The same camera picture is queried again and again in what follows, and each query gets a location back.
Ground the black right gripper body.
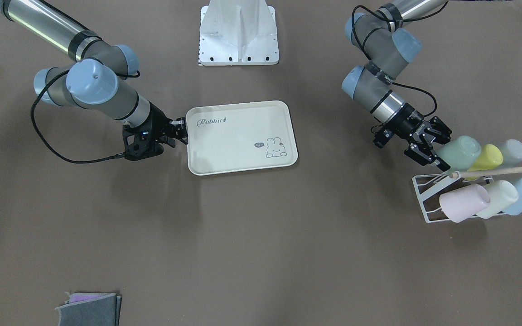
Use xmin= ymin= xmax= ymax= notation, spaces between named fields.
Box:
xmin=122 ymin=103 xmax=172 ymax=161

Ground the grey blue cup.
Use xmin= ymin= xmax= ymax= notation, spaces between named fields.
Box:
xmin=496 ymin=139 xmax=522 ymax=168

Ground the cream rabbit tray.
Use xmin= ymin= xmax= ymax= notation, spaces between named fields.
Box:
xmin=186 ymin=101 xmax=299 ymax=176

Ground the cream white cup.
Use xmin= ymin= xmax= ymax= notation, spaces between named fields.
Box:
xmin=476 ymin=180 xmax=519 ymax=219

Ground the white wire cup rack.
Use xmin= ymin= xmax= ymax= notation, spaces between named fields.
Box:
xmin=412 ymin=167 xmax=522 ymax=223

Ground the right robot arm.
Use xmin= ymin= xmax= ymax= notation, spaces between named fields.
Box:
xmin=0 ymin=0 xmax=188 ymax=161

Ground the yellow cup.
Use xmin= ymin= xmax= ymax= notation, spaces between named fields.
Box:
xmin=467 ymin=143 xmax=504 ymax=172

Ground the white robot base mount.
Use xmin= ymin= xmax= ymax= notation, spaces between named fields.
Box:
xmin=198 ymin=0 xmax=280 ymax=66

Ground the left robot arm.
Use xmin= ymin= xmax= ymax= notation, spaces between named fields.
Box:
xmin=342 ymin=0 xmax=451 ymax=171

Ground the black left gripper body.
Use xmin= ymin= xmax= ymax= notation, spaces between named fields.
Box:
xmin=373 ymin=103 xmax=430 ymax=149

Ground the grey folded cloth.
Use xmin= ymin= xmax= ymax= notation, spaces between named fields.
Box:
xmin=56 ymin=292 xmax=121 ymax=326

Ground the pink cup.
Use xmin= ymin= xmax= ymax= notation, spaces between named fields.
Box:
xmin=439 ymin=184 xmax=491 ymax=223

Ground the green cup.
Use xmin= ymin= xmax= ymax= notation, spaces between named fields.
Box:
xmin=436 ymin=135 xmax=481 ymax=173

